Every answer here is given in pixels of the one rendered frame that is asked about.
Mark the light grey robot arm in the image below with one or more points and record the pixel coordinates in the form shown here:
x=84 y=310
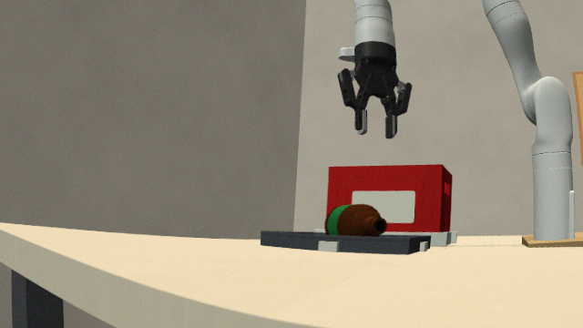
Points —
x=545 y=102

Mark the red crate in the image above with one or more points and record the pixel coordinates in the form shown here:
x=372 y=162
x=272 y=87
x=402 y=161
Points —
x=411 y=198

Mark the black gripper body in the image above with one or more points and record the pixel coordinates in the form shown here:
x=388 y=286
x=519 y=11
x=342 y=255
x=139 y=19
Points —
x=379 y=57

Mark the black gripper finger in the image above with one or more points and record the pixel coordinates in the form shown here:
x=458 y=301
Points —
x=359 y=102
x=404 y=91

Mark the brown bottle with green label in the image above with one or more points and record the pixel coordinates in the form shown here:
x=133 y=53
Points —
x=355 y=220

